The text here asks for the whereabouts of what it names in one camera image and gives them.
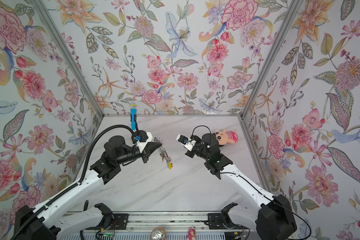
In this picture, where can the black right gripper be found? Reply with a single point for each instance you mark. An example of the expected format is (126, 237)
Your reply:
(198, 141)

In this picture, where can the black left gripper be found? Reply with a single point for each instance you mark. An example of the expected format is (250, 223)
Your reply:
(146, 152)

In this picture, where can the large metal keyring with keys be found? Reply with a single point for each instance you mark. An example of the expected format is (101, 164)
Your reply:
(163, 153)

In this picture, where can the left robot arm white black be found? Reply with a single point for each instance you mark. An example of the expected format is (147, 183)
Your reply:
(47, 220)

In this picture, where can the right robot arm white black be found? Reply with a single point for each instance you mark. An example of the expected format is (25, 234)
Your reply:
(260, 211)

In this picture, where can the blue toy microphone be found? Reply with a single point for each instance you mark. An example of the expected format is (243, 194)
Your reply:
(133, 110)

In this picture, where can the small pink figurine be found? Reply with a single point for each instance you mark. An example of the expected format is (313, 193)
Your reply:
(191, 234)

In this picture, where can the shiny round metal object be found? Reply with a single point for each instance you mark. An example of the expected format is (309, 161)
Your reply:
(158, 234)

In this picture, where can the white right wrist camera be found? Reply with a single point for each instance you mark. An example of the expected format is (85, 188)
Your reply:
(186, 142)

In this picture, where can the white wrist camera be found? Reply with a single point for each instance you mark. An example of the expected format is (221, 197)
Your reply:
(143, 138)
(186, 142)

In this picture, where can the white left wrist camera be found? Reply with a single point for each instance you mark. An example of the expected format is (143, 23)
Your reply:
(143, 138)

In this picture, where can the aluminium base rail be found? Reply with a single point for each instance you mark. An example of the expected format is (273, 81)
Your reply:
(173, 221)

